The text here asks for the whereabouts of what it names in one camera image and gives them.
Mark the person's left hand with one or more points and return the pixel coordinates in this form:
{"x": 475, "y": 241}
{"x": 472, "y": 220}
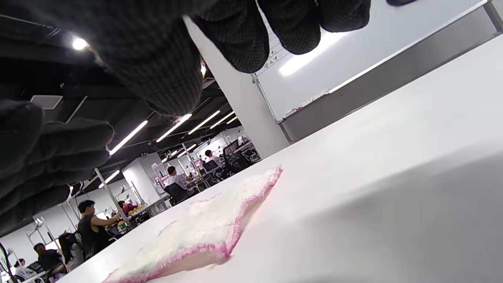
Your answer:
{"x": 47, "y": 157}

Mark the person's right hand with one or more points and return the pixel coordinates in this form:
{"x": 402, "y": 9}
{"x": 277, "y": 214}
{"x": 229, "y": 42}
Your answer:
{"x": 157, "y": 59}

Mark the white pink-edged dish cloth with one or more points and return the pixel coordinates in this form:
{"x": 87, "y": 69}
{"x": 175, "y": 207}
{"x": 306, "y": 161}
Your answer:
{"x": 204, "y": 228}

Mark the round ceiling spot light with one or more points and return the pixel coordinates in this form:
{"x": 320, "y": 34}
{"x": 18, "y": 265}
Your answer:
{"x": 203, "y": 70}
{"x": 79, "y": 43}

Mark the square ceiling vent panel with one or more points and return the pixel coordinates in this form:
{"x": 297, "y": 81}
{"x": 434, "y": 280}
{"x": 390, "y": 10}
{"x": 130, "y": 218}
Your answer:
{"x": 46, "y": 102}
{"x": 209, "y": 83}

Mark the row of ceiling strip lights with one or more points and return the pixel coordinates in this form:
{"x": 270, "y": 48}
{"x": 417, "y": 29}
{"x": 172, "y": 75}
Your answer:
{"x": 129, "y": 136}

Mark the black desk chair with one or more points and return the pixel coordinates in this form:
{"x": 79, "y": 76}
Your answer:
{"x": 176, "y": 193}

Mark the whiteboard on metal stand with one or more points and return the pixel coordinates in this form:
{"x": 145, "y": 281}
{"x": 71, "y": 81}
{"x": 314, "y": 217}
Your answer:
{"x": 373, "y": 59}

